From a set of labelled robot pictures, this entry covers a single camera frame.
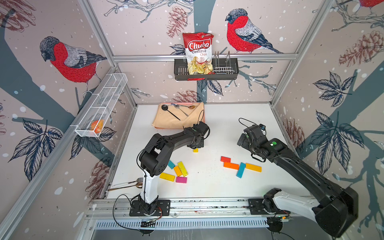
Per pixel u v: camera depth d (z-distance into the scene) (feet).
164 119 3.67
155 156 1.67
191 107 3.84
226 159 2.99
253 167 2.88
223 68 3.12
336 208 1.22
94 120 2.31
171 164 2.89
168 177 2.74
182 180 2.72
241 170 2.82
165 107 3.86
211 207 2.45
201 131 2.51
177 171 2.81
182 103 4.11
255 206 2.40
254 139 1.96
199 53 2.68
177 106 3.87
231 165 2.87
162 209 2.40
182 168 2.83
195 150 3.05
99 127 2.20
